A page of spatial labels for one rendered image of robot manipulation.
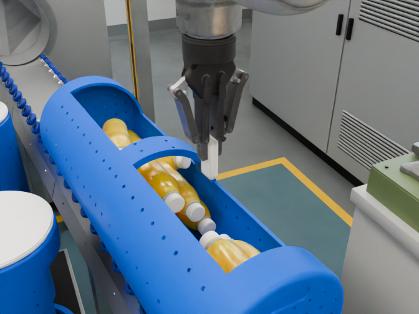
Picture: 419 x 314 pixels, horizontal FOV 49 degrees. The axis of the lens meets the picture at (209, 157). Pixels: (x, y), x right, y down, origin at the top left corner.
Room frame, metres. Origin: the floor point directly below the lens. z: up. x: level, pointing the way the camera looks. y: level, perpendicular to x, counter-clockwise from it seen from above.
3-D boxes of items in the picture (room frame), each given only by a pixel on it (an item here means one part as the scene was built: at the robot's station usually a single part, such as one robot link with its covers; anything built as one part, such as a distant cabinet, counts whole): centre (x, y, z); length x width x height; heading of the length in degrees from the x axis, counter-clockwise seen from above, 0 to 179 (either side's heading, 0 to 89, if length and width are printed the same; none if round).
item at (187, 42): (0.63, 0.00, 1.48); 0.08 x 0.07 x 0.09; 122
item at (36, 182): (1.94, 0.88, 0.31); 0.06 x 0.06 x 0.63; 31
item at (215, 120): (0.64, -0.01, 1.42); 0.04 x 0.01 x 0.11; 32
